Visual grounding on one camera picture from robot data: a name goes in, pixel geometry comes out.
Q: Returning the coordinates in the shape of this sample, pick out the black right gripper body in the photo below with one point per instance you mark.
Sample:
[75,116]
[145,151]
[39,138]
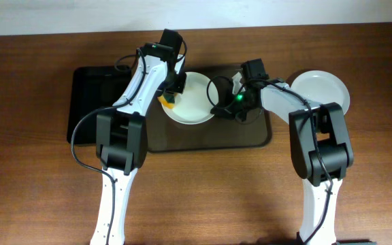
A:
[224,111]

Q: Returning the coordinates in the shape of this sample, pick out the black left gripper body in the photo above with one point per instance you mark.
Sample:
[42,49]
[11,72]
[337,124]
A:
[176,84]

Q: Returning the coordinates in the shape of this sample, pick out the yellow green sponge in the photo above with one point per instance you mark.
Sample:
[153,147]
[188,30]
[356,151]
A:
[167,100]

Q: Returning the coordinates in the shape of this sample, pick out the cream white plate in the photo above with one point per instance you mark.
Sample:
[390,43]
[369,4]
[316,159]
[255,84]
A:
[192,107]

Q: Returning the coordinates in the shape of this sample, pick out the light blue plate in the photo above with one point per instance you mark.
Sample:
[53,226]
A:
[323,87]

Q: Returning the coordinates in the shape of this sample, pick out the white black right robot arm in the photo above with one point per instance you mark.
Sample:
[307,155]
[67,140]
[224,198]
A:
[321,150]

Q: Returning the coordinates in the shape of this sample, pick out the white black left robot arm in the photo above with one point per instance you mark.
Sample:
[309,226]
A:
[121,133]

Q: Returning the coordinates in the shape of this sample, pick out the dark brown serving tray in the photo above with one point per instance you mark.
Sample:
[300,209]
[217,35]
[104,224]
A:
[166,135]

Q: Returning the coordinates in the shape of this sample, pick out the black rectangular sponge tray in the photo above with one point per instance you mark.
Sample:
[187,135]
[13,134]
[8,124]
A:
[93,88]

